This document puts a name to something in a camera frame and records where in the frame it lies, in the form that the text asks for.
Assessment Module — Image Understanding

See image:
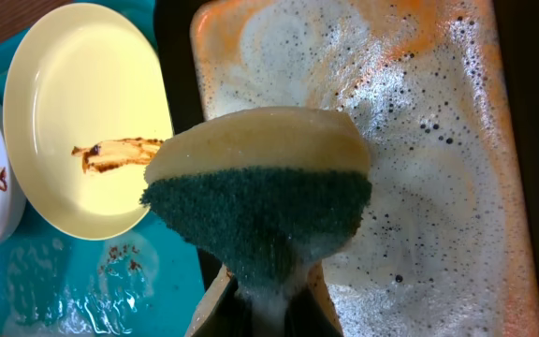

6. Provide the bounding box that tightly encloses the yellow-green plate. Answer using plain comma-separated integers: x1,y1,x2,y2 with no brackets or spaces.
3,3,173,241

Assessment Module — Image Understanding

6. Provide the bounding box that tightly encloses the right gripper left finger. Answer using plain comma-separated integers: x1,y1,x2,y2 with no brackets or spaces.
185,265,253,337

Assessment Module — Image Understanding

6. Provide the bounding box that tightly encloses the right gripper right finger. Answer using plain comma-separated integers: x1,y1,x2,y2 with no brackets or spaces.
284,262,342,337

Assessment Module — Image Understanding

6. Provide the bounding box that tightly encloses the green and yellow sponge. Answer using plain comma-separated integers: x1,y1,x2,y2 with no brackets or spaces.
140,107,371,292

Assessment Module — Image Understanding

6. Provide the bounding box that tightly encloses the black tray with soapy water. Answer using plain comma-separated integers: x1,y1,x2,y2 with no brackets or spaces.
153,1,539,336

